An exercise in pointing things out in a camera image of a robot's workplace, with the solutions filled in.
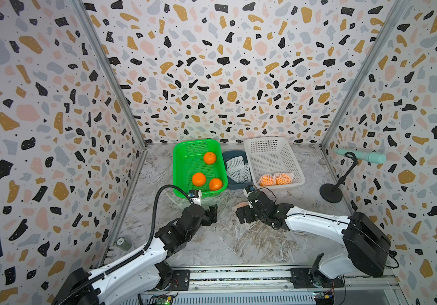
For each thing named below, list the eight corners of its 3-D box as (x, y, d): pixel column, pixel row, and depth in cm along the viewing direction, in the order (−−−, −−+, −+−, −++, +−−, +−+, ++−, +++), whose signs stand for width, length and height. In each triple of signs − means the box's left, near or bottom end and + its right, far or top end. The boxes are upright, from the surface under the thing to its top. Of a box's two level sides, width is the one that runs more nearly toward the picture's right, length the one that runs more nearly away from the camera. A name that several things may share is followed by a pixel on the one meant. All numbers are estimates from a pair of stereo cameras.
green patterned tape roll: (125, 254, 82) (117, 248, 76) (122, 245, 84) (115, 239, 78) (133, 249, 83) (126, 244, 77) (130, 241, 85) (123, 235, 80)
